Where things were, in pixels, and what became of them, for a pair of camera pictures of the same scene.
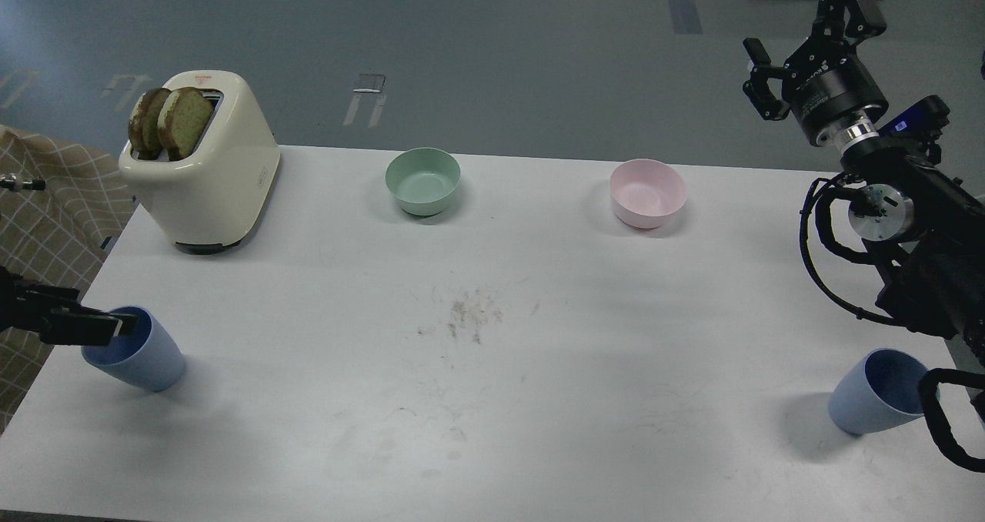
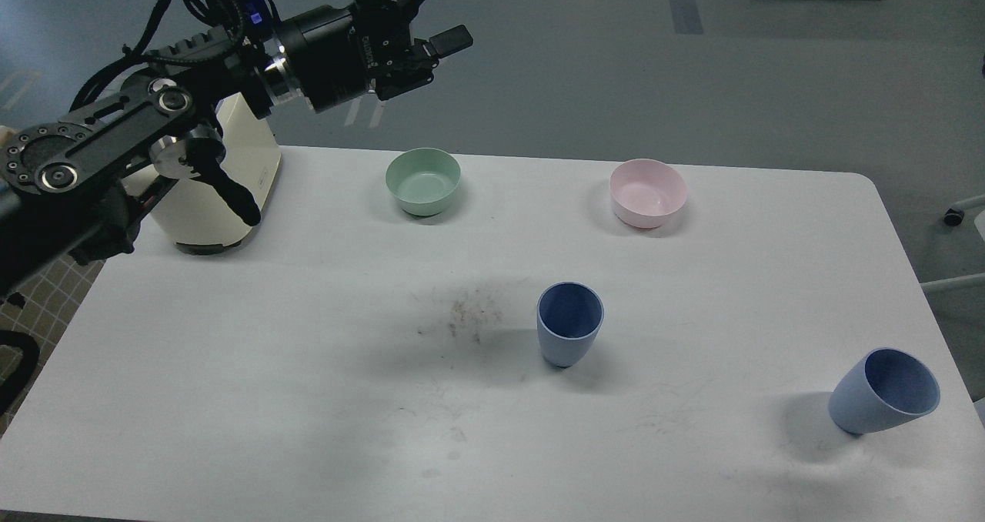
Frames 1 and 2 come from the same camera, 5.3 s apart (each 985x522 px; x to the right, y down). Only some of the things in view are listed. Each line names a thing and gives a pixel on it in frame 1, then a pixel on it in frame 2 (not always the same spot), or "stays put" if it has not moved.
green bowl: (423, 179) stays put
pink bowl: (646, 192) stays put
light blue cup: (151, 357) → (569, 315)
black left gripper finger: (81, 328) → (332, 55)
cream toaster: (215, 202) stays put
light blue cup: (882, 389) stays put
